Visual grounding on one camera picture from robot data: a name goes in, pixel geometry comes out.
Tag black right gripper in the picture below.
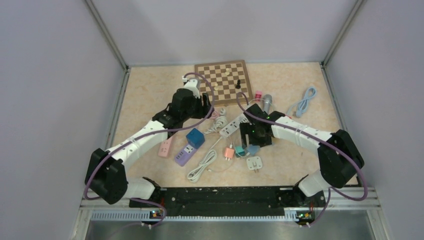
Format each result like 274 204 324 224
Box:
240 122 272 149

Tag pink power strip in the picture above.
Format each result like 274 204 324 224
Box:
157 137 173 158

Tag white flat coiled cable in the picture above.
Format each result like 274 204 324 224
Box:
186 136 223 184

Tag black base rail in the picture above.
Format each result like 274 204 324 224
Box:
129 178 327 220

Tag white charger plug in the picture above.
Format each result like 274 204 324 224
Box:
245 156 263 173

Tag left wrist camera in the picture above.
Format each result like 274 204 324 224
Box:
182 76 201 99

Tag light blue charger plug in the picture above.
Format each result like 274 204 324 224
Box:
245 145 261 156

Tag wooden chessboard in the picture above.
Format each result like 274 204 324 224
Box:
194 60 254 107

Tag white power strip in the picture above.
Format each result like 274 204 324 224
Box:
219 113 249 138

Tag light blue coiled cable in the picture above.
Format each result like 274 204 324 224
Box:
285 86 318 119

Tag blue cube socket adapter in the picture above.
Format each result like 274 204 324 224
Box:
186 128 205 149

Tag white coiled power cable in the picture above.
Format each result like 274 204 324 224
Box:
204 107 229 135

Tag pink toy brick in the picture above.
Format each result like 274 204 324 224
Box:
254 90 263 101

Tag purple power strip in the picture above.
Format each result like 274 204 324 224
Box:
174 144 198 167

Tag teal charger plug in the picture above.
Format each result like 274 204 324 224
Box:
234 145 248 158

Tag orange pink charger plug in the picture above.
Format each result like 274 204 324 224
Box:
223 143 235 161

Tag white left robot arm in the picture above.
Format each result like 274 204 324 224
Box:
84 88 215 207

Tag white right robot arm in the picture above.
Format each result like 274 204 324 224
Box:
243 104 366 206

